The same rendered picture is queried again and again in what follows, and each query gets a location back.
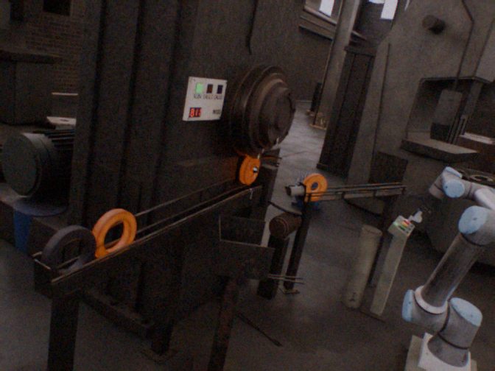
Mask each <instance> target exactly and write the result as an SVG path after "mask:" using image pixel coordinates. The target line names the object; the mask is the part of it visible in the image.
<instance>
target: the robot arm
mask: <svg viewBox="0 0 495 371"><path fill-rule="evenodd" d="M461 177H462V175H461V174H460V173H458V172H456V171H455V170H454V169H452V168H450V167H447V168H446V169H444V170H443V173H442V174H441V175H440V176H439V178H438V179H437V180H436V181H435V182H434V183H433V184H432V185H431V187H430V188H429V192H428V194H419V193H415V192H410V193H409V194H408V198H410V199H422V202H421V203H420V204H419V206H418V207H417V209H416V210H415V211H414V213H413V214H412V215H411V216H410V218H409V219H408V222H410V220H411V219H412V220H414V221H416V222H420V221H421V220H422V218H421V214H422V213H423V214H424V215H426V216H428V217H429V216H430V215H431V214H432V213H433V212H434V210H435V209H436V208H437V207H438V206H439V204H441V203H442V201H443V200H442V199H443V198H444V197H445V196H446V195H448V196H450V197H461V198H463V199H468V200H471V201H474V202H475V203H476V204H477V205H479V207H477V206H471V207H470V208H468V209H467V210H466V211H465V212H464V213H463V215H462V216H461V220H460V222H459V230H460V232H459V233H458V234H457V236H456V238H455V240H454V241H453V242H452V244H451V246H450V247H449V249H448V250H447V251H446V254H445V255H444V256H443V258H442V259H441V261H440V263H439V264H438V265H437V267H436V269H435V271H434V272H433V273H432V275H431V276H430V278H429V280H428V281H427V282H426V284H425V286H420V287H418V288H417V289H416V291H413V290H408V291H407V293H406V295H405V298H404V303H403V309H402V316H403V318H404V320H406V321H408V322H411V323H413V324H416V325H420V326H422V327H425V328H428V329H431V330H434V331H437V333H436V334H434V335H433V336H432V337H431V338H430V339H429V341H428V342H427V347H428V349H429V351H430V352H431V354H432V355H434V356H435V357H436V358H438V359H439V360H441V361H442V362H444V363H446V364H449V365H451V366H454V367H465V366H466V365H467V363H468V349H469V347H470V345H471V343H472V341H473V339H474V336H475V334H476V332H477V330H478V328H479V326H480V323H481V320H482V314H481V313H480V311H479V310H478V309H477V308H476V307H475V306H473V305H472V304H470V303H468V302H467V301H465V300H462V299H459V298H452V299H451V300H450V303H449V302H447V300H448V298H449V296H450V295H451V294H452V292H453V291H454V290H455V289H456V287H457V285H458V284H459V283H460V281H461V280H462V279H463V278H464V276H465V275H466V273H467V272H468V271H469V270H470V268H471V267H472V265H473V264H474V262H475V261H476V260H477V259H478V257H479V256H480V254H481V253H482V251H483V250H484V249H485V248H486V247H487V246H488V245H489V244H490V242H491V241H493V242H495V192H494V190H493V189H492V188H490V187H488V186H484V185H479V184H476V183H471V182H469V181H465V180H461Z"/></svg>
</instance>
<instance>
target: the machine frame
mask: <svg viewBox="0 0 495 371"><path fill-rule="evenodd" d="M305 5H306V0H260V3H259V10H258V14H257V19H256V25H255V29H254V34H253V41H252V49H253V55H250V54H249V48H248V41H249V39H247V38H246V37H247V36H250V30H251V26H252V22H253V14H254V10H255V6H256V1H254V0H85V16H84V25H83V35H82V52H81V62H80V79H79V89H78V98H77V116H76V125H75V132H74V150H73V159H72V169H71V186H70V196H69V213H68V223H67V227H68V226H72V225H79V226H82V227H84V228H86V229H88V230H90V231H91V232H92V231H93V229H94V227H95V225H96V223H97V222H98V221H99V220H100V218H101V217H102V216H104V215H105V214H106V213H107V212H108V211H112V210H114V209H123V210H125V211H128V212H130V213H132V215H136V214H137V213H141V212H143V211H146V210H149V209H151V208H154V207H156V206H158V205H161V204H164V203H165V202H169V201H171V200H174V199H177V198H178V197H182V196H184V195H186V194H190V193H192V192H194V191H197V190H199V189H201V188H205V187H206V186H210V185H212V184H215V183H218V182H219V181H222V180H225V179H227V178H229V177H234V176H235V178H234V179H232V180H229V181H228V189H227V190H229V191H230V190H231V189H234V188H238V187H241V186H243V185H244V183H242V182H241V181H240V179H239V172H240V169H238V168H237V167H236V166H237V162H238V159H239V160H242V161H244V159H245V158H246V157H247V155H246V156H244V155H239V154H238V153H236V152H235V151H234V149H233V147H232V146H231V144H228V143H227V142H225V140H224V139H223V137H222V135H221V132H220V125H219V119H212V120H196V121H185V120H183V114H184V109H185V103H186V95H187V90H188V84H189V78H190V77H198V78H206V79H213V80H225V81H227V84H226V87H227V85H228V83H229V81H230V80H231V78H232V77H233V75H234V74H235V73H236V72H237V71H238V70H240V69H242V68H245V67H250V68H252V67H253V66H254V65H256V64H258V63H267V64H269V65H270V66H280V67H282V68H283V69H284V71H285V73H286V75H287V77H288V73H289V67H290V63H291V60H292V53H293V50H294V46H295V40H296V36H297V33H298V27H299V23H300V19H301V13H302V9H303V8H304V7H305ZM216 227H217V222H216V223H214V224H213V225H211V226H209V227H207V228H205V229H203V230H201V231H200V232H198V233H195V234H194V235H192V236H190V237H188V238H187V243H186V251H185V256H184V261H183V268H182V273H181V278H180V286H179V291H178V299H177V304H176V309H175V316H174V321H173V325H175V324H177V323H178V322H179V321H181V320H182V319H184V318H186V317H187V316H188V315H190V314H191V313H193V312H194V311H196V310H197V309H199V308H200V307H202V306H203V305H205V304H206V303H208V302H209V301H211V300H213V299H214V298H215V297H216V296H218V295H219V294H221V293H223V291H224V287H225V281H226V277H227V276H226V275H215V274H214V246H213V243H214V236H215V232H216ZM165 255H166V249H165V250H163V251H161V252H159V253H158V254H156V255H154V256H152V257H150V258H148V259H147V260H145V261H142V262H141V263H139V264H136V265H135V266H133V267H131V268H129V269H127V270H125V271H123V272H121V273H120V274H118V275H116V276H114V277H112V278H110V279H108V280H106V281H105V282H103V283H101V284H99V285H97V286H95V287H93V288H92V289H89V290H88V291H85V292H83V293H82V294H80V299H81V300H82V301H83V302H85V303H87V304H89V305H90V306H92V307H93V308H95V309H96V310H98V311H100V312H102V313H103V314H104V315H106V316H108V317H110V318H111V319H113V320H114V321H116V322H118V323H119V324H120V325H123V326H124V327H126V328H127V329H129V330H130V331H132V332H134V333H135V334H137V335H138V336H140V337H141V338H143V339H148V338H150V337H151V336H153V331H154V326H155V317H156V312H157V307H158V298H159V293H160V288H161V279H162V274H163V269H164V260H165Z"/></svg>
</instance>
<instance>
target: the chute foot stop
mask: <svg viewBox="0 0 495 371"><path fill-rule="evenodd" d="M34 278H35V291H37V292H39V293H40V294H42V295H43V296H44V297H46V298H48V299H49V300H51V299H52V269H51V268H50V267H48V266H47V265H45V264H43V263H41V262H40V261H38V260H36V259H34Z"/></svg>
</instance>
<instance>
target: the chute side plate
mask: <svg viewBox="0 0 495 371"><path fill-rule="evenodd" d="M261 190H262V188H258V189H256V190H253V191H249V192H247V193H244V194H242V195H240V196H238V197H235V198H233V199H231V200H229V201H227V202H224V203H223V204H221V205H218V206H217V207H215V208H212V209H210V210H208V211H206V212H204V213H202V214H200V215H198V216H195V217H193V218H191V219H189V220H187V221H185V222H182V223H180V224H179V225H176V226H174V227H172V228H170V229H168V230H165V231H164V232H162V233H159V234H158V235H156V236H153V237H151V238H149V239H147V240H145V241H143V242H140V243H138V244H136V245H134V246H132V247H130V248H128V249H126V250H123V251H121V252H119V253H117V254H115V255H113V256H111V257H109V258H106V259H105V260H103V261H100V262H98V263H96V264H94V265H92V266H90V267H88V268H86V269H83V270H81V271H79V272H77V273H75V274H73V275H70V276H68V277H67V278H64V279H62V280H60V281H58V282H56V283H53V284H52V308H55V307H57V306H59V305H61V304H63V303H64V300H65V294H68V293H69V292H72V291H74V290H76V289H79V288H81V291H80V294H82V293H83V292H86V291H88V290H89V289H92V288H93V287H95V286H97V285H99V284H101V283H103V282H105V281H106V280H108V279H110V278H112V277H114V276H116V275H118V274H120V273H121V272H123V271H125V270H127V269H129V268H131V267H133V266H135V265H136V264H139V263H141V262H142V261H145V260H147V259H148V258H150V257H152V256H154V255H156V254H158V253H159V252H161V251H163V250H165V249H167V248H169V247H171V246H173V245H174V244H177V243H178V242H179V237H180V236H182V235H183V234H186V233H189V234H188V237H190V236H192V235H194V234H195V233H198V232H200V231H201V230H203V229H205V228H207V227H209V226H211V225H213V224H214V223H216V222H217V220H218V216H219V214H222V215H227V216H230V215H231V214H233V213H236V212H237V211H239V210H241V209H243V208H246V207H248V206H251V205H252V204H253V200H254V199H256V198H259V200H260V196H261ZM251 193H252V196H251ZM250 197H251V198H250Z"/></svg>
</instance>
